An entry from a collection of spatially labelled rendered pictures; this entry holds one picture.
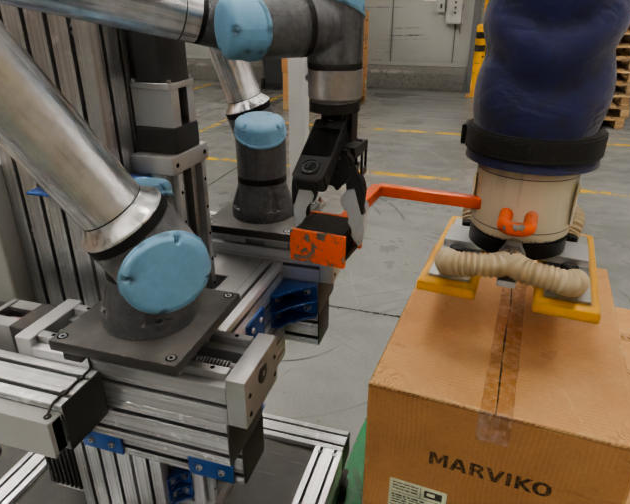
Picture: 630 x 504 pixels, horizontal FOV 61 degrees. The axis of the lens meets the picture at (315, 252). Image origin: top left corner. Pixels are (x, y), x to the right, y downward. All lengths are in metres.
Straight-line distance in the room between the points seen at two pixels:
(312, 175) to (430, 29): 9.75
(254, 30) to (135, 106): 0.43
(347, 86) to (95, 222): 0.36
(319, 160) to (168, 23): 0.27
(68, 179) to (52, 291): 0.62
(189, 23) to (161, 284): 0.35
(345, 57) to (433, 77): 9.59
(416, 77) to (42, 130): 9.85
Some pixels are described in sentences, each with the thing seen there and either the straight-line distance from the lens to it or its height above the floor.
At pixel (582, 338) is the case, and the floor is 0.94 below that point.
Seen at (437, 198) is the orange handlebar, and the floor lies 1.18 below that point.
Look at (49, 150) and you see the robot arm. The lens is 0.64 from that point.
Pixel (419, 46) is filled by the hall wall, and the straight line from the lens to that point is 10.45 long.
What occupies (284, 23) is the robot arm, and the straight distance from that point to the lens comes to 0.70.
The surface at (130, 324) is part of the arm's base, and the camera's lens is 0.87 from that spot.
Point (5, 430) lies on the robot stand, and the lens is 0.99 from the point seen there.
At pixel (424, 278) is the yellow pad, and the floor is 1.07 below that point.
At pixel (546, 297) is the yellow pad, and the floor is 1.07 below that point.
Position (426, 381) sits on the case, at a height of 0.94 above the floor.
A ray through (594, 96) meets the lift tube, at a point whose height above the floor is 1.38.
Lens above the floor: 1.51
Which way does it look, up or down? 25 degrees down
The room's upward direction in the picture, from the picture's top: straight up
